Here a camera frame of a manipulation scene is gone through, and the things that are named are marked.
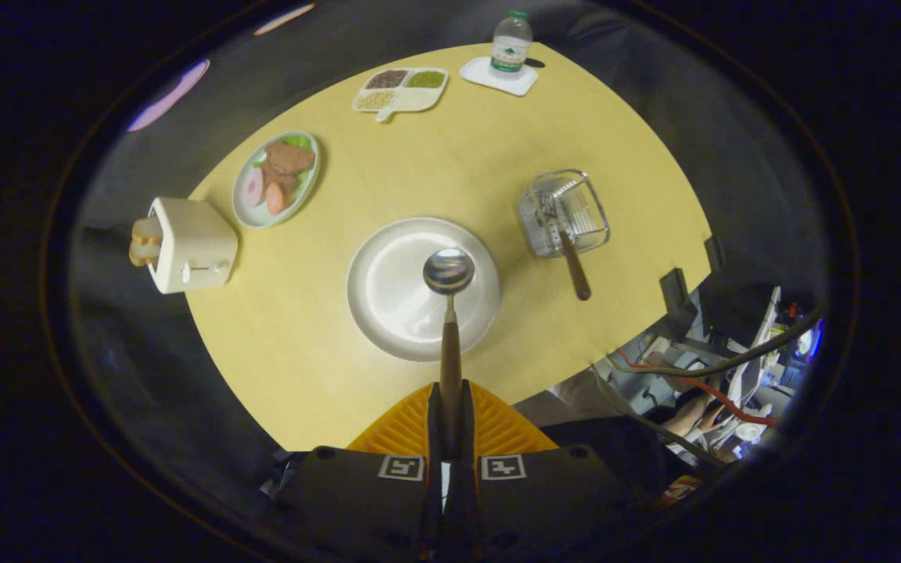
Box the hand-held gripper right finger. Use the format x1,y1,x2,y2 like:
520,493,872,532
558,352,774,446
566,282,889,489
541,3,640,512
450,381,631,562

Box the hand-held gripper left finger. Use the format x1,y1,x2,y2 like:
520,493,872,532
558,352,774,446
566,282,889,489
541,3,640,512
275,381,451,562

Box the wooden handle spoon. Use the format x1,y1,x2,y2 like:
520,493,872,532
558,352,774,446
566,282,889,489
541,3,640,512
422,248,476,462

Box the wooden handle fork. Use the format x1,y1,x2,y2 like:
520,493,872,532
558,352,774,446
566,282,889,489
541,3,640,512
546,211,593,302

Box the large white plate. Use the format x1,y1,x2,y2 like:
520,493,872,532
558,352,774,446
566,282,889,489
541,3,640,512
346,217,501,363

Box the cream toaster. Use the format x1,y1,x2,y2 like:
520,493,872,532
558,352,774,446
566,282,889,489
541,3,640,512
147,196,239,296

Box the pale green food plate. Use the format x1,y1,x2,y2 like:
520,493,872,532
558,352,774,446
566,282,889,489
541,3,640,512
232,131,321,229

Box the lit computer screen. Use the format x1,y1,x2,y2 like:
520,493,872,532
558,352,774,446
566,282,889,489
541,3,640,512
791,321,825,364

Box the brown meat slices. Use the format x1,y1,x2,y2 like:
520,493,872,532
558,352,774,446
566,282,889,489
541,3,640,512
263,141,316,188

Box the black backdrop cloth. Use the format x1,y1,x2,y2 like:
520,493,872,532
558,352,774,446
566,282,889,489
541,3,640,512
67,0,831,501

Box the cream divided dish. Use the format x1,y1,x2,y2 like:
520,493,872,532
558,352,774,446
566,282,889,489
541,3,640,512
352,67,450,123

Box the white square coaster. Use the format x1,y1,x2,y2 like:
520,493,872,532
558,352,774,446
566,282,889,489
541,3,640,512
459,56,539,98

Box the clear water bottle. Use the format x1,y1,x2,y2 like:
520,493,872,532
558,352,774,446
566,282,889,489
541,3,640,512
490,10,534,81

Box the red cable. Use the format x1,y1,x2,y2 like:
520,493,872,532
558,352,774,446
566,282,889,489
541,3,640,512
615,348,780,427

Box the thick black cable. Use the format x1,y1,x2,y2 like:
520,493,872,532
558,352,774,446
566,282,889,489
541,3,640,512
607,309,823,380

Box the square metal wire basket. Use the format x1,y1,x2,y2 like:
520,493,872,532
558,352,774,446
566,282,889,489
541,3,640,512
516,169,612,260

